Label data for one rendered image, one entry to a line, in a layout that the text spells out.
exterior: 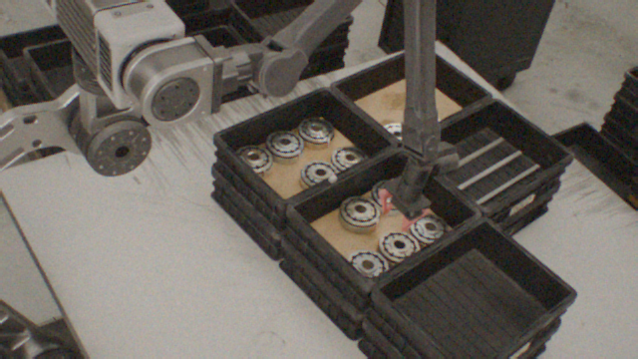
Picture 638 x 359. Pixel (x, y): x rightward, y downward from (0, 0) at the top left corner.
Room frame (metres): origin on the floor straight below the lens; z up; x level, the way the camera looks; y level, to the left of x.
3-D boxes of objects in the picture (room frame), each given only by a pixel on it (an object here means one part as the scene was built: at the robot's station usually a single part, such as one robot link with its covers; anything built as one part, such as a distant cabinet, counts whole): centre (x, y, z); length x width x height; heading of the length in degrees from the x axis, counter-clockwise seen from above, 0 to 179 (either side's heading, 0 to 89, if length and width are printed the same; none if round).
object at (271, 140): (1.67, 0.12, 0.86); 0.10 x 0.10 x 0.01
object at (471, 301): (1.23, -0.39, 0.87); 0.40 x 0.30 x 0.11; 139
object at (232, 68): (1.17, 0.21, 1.45); 0.09 x 0.08 x 0.12; 42
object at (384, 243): (1.38, -0.21, 0.86); 0.10 x 0.10 x 0.01
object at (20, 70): (2.51, 1.11, 0.26); 0.40 x 0.30 x 0.23; 132
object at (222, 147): (1.62, 0.06, 0.92); 0.40 x 0.30 x 0.02; 139
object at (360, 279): (1.43, -0.16, 0.92); 0.40 x 0.30 x 0.02; 139
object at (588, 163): (2.46, -1.01, 0.26); 0.40 x 0.30 x 0.23; 42
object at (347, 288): (1.43, -0.16, 0.87); 0.40 x 0.30 x 0.11; 139
